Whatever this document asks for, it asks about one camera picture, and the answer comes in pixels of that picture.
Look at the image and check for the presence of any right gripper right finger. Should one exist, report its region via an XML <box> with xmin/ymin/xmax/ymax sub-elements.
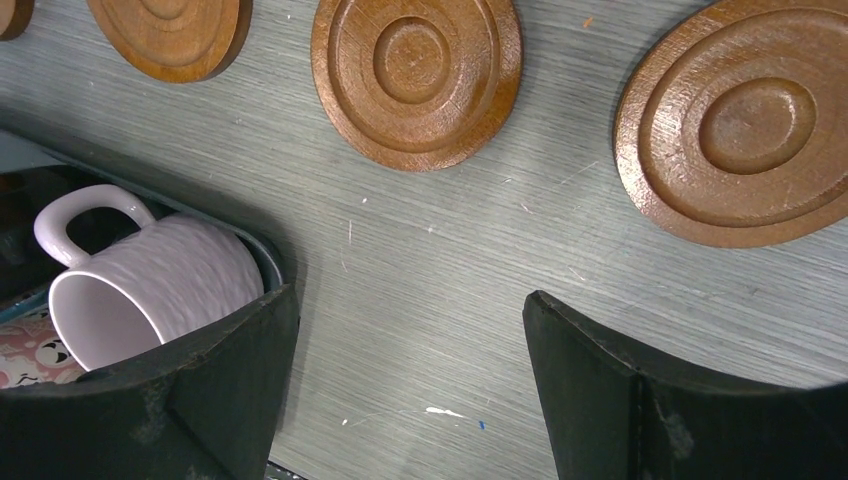
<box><xmin>523</xmin><ymin>290</ymin><xmax>847</xmax><ymax>479</ymax></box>

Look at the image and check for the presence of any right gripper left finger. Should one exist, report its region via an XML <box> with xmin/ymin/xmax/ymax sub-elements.
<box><xmin>1</xmin><ymin>285</ymin><xmax>300</xmax><ymax>479</ymax></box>

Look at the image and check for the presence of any lilac textured mug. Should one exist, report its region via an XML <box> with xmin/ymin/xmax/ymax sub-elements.
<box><xmin>34</xmin><ymin>184</ymin><xmax>264</xmax><ymax>371</ymax></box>

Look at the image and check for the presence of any dark wooden coaster two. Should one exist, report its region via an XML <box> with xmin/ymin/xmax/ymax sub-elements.
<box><xmin>614</xmin><ymin>1</ymin><xmax>847</xmax><ymax>248</ymax></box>

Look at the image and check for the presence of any dark wooden coaster four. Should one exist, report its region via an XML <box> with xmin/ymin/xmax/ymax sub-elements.
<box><xmin>87</xmin><ymin>0</ymin><xmax>253</xmax><ymax>83</ymax></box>

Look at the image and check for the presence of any dark wooden coaster three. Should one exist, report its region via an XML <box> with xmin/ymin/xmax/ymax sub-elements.
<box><xmin>310</xmin><ymin>0</ymin><xmax>523</xmax><ymax>172</ymax></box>

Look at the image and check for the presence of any dark wooden coaster one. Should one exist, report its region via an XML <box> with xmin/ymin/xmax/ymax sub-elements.
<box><xmin>0</xmin><ymin>0</ymin><xmax>35</xmax><ymax>41</ymax></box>

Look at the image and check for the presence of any pink patterned mug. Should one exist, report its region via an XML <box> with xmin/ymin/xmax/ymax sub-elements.
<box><xmin>1</xmin><ymin>306</ymin><xmax>85</xmax><ymax>389</ymax></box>

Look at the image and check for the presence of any black serving tray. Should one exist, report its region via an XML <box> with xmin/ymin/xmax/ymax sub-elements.
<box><xmin>0</xmin><ymin>129</ymin><xmax>287</xmax><ymax>326</ymax></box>

